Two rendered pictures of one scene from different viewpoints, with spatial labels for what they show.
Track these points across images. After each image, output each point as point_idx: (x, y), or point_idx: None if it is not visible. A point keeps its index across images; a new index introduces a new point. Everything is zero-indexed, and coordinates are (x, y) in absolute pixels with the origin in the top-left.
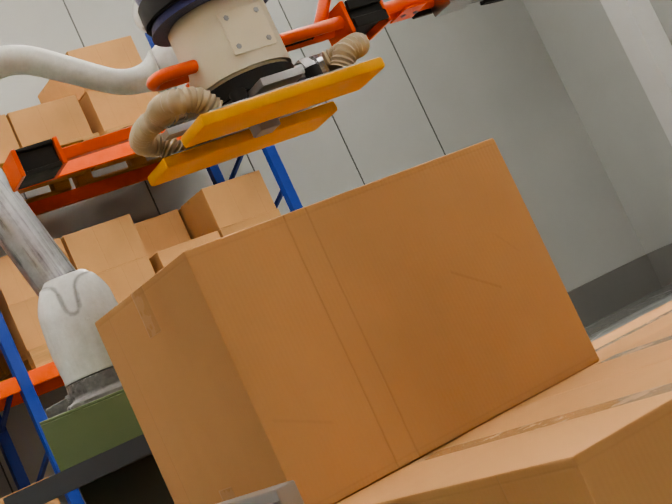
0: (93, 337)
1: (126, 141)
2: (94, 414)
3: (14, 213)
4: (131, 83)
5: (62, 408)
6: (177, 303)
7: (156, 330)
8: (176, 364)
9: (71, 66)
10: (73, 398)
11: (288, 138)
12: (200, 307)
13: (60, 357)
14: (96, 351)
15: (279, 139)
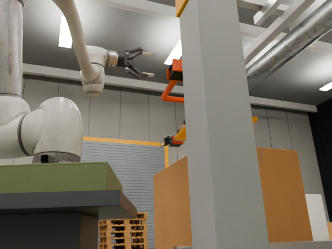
0: (82, 140)
1: (167, 92)
2: (112, 177)
3: (21, 52)
4: (90, 66)
5: (52, 161)
6: (282, 162)
7: (260, 165)
8: (266, 181)
9: (84, 40)
10: (61, 160)
11: (181, 136)
12: (296, 169)
13: (67, 136)
14: (81, 147)
15: (186, 134)
